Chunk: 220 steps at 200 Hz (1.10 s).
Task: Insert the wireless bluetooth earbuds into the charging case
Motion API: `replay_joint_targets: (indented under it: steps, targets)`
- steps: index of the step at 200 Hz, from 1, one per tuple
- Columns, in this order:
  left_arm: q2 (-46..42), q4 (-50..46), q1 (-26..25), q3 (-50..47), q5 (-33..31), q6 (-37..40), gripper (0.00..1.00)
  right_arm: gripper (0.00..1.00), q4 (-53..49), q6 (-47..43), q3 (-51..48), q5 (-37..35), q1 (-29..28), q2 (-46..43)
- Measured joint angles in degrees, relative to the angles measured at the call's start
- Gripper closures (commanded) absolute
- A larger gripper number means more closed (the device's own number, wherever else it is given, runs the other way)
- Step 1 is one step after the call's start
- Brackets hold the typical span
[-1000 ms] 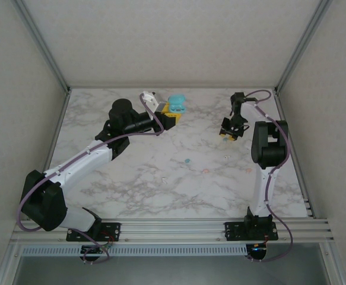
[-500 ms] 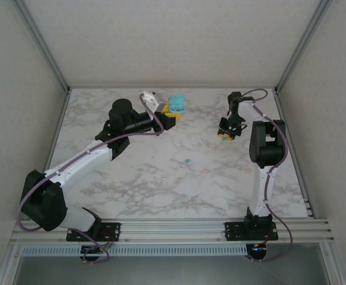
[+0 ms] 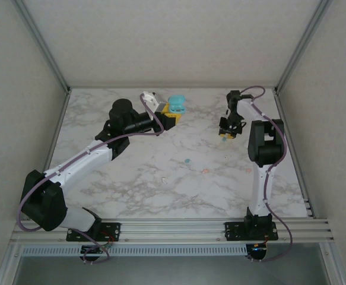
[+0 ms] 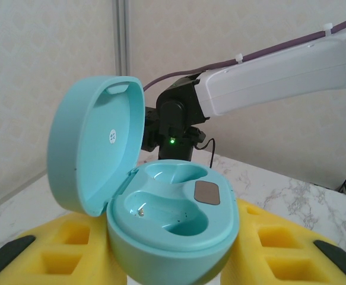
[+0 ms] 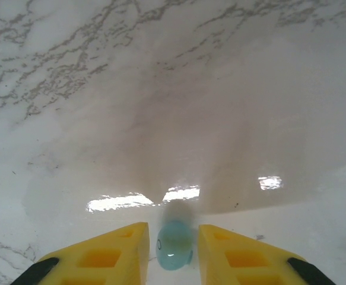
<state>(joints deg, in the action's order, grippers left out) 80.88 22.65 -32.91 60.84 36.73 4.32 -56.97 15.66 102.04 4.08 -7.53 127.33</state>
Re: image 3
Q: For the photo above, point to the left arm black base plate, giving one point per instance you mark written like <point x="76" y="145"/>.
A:
<point x="113" y="230"/>

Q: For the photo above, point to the blue earbud charging case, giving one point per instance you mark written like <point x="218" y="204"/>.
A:
<point x="177" y="102"/>

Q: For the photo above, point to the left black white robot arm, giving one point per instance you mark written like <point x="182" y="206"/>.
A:
<point x="80" y="166"/>

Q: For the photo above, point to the aluminium mounting rail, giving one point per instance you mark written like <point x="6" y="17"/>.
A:
<point x="172" y="231"/>

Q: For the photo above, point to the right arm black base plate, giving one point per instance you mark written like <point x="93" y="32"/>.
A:
<point x="232" y="230"/>

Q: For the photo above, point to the aluminium upright frame profile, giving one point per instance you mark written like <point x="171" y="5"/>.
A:
<point x="42" y="47"/>
<point x="303" y="47"/>

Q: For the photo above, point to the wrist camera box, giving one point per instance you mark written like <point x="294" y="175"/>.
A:
<point x="152" y="101"/>
<point x="241" y="126"/>

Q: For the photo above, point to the aluminium table side rail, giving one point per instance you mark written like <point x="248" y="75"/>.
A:
<point x="294" y="166"/>
<point x="58" y="127"/>

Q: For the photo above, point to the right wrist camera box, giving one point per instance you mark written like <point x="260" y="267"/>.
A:
<point x="241" y="126"/>

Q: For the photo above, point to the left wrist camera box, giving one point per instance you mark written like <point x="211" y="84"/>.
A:
<point x="152" y="101"/>

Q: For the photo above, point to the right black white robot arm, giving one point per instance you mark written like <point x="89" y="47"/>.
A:
<point x="264" y="142"/>

